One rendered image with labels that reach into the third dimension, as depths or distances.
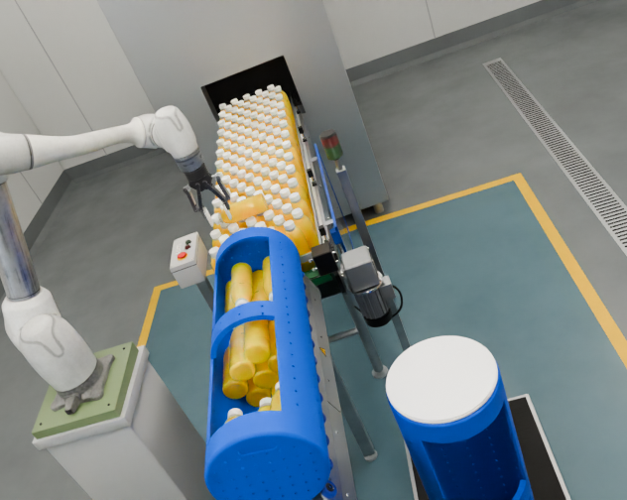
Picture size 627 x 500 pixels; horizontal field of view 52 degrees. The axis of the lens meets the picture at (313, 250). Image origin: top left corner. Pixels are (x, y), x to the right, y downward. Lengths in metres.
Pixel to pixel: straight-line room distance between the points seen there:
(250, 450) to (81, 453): 0.89
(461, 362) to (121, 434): 1.08
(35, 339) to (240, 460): 0.82
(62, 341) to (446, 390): 1.13
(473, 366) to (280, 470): 0.53
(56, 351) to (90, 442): 0.33
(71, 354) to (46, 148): 0.61
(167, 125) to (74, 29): 4.54
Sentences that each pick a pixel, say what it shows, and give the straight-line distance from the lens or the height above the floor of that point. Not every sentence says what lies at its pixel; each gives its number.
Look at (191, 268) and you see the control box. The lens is 2.39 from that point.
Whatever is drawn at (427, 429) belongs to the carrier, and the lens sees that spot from 1.59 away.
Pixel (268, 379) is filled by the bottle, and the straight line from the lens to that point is 1.80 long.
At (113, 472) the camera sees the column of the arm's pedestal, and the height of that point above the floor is 0.77.
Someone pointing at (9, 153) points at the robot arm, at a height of 1.78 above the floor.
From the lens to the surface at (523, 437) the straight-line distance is 2.61.
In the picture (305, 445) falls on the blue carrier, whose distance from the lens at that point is 1.48.
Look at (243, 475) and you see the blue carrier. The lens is 1.54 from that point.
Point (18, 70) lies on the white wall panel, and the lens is 6.91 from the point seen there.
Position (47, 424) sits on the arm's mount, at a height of 1.03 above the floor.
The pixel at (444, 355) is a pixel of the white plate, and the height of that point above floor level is 1.04.
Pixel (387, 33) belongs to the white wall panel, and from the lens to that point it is 6.36.
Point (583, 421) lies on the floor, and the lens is 2.83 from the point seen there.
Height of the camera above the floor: 2.24
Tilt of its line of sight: 32 degrees down
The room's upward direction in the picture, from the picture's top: 23 degrees counter-clockwise
